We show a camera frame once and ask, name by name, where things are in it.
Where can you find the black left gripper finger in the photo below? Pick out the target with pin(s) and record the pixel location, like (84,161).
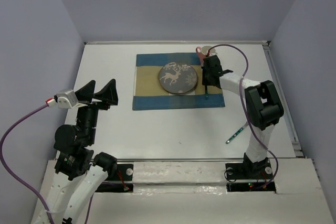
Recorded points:
(85,94)
(108,94)

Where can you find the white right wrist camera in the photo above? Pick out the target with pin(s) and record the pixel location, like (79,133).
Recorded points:
(211,52)

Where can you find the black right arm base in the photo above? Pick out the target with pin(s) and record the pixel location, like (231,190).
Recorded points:
(240,181)

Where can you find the fork with teal handle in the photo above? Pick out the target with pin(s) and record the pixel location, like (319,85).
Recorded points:
(236,133)

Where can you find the grey reindeer plate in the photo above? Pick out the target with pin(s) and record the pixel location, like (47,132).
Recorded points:
(178,78)

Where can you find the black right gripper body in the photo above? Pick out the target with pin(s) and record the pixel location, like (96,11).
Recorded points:
(206,75)

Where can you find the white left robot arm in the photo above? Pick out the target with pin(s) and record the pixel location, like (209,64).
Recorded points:
(78,171)

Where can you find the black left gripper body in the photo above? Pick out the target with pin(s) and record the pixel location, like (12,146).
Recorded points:
(96,106)

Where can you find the pink mug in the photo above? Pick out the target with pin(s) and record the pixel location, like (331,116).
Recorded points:
(202,53)

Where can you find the spoon with teal handle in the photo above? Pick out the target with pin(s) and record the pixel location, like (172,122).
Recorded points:
(206,91)

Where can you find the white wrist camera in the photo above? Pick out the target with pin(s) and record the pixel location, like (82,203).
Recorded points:
(211,52)
(65,99)

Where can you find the blue and tan cloth placemat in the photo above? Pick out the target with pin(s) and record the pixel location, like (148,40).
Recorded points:
(150,95)

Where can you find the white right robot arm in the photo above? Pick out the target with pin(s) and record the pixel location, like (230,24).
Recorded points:
(261,105)

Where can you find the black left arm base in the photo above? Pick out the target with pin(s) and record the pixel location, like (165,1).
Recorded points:
(120,181)

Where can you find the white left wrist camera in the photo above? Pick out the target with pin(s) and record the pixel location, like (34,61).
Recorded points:
(65,99)

